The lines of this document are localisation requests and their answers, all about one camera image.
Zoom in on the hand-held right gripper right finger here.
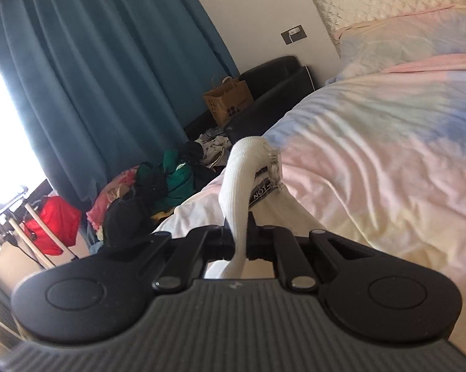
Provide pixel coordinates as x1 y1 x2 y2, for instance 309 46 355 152
248 216 377 292

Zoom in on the brown paper bag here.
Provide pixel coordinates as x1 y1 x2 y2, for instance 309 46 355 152
203 77 254 128

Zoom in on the bright window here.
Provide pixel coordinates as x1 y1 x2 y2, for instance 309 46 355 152
0 44 47 249

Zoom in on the pastel tie-dye duvet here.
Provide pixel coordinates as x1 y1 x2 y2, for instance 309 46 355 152
256 52 466 353

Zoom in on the blue curtain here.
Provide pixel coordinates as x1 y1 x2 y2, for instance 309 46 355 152
0 0 241 207

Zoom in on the plastic garment tag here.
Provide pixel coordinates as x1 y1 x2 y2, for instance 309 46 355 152
265 149 283 194

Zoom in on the pile of clothes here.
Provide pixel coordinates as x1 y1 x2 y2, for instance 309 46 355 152
86 134 234 257

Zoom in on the white stand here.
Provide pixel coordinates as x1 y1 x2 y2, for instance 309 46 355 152
8 197 54 270

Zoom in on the pastel tie-dye pillow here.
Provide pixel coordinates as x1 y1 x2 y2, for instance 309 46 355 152
324 4 466 86

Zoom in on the cream ribbed sweater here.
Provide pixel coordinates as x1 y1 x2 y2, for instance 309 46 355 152
153 136 323 280

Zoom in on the black leather sofa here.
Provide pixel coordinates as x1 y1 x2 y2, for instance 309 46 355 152
183 56 315 145

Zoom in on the wall socket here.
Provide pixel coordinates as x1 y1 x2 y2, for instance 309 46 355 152
280 24 308 46

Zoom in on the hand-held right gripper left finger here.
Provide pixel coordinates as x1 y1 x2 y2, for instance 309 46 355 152
101 226 234 294

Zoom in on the red bag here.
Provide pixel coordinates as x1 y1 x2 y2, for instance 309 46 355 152
24 196 82 256

